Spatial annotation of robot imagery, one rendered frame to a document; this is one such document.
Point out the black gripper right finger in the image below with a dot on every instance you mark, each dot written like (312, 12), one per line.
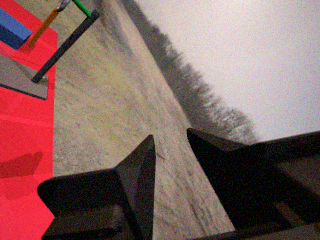
(238, 172)

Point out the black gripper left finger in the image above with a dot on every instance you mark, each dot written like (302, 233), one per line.
(130, 184)

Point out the orange long handle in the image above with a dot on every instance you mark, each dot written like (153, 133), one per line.
(48, 21)

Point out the blue block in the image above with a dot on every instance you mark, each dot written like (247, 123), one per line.
(12, 32)

